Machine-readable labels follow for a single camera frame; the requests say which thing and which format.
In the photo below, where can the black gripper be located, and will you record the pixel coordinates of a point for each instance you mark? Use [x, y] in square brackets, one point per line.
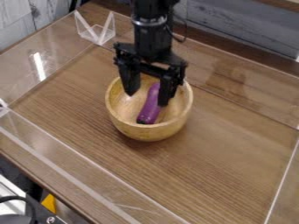
[150, 56]

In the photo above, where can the brown wooden bowl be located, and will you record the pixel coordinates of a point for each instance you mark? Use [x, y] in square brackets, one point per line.
[124, 108]

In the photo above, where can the purple toy eggplant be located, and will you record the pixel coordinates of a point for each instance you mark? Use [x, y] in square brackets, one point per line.
[151, 109]

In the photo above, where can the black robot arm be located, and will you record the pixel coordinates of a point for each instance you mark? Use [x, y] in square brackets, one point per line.
[152, 8]

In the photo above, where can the clear acrylic corner bracket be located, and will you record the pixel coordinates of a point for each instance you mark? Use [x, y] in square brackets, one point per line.
[99, 34]

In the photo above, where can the clear acrylic tray wall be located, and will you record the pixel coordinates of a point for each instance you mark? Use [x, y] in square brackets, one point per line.
[89, 189]

